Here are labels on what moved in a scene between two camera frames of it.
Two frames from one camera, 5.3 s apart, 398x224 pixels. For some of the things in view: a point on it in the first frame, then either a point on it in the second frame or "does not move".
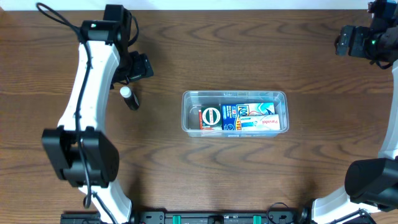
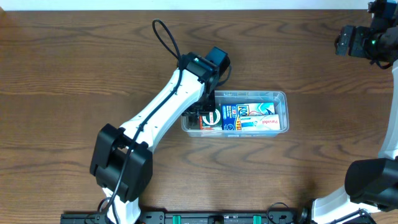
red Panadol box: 201,126 does not move
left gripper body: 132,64 → 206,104
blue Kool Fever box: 232,114 does not move
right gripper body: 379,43 does not move
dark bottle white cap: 130,98 → 193,122
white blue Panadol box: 265,122 does not move
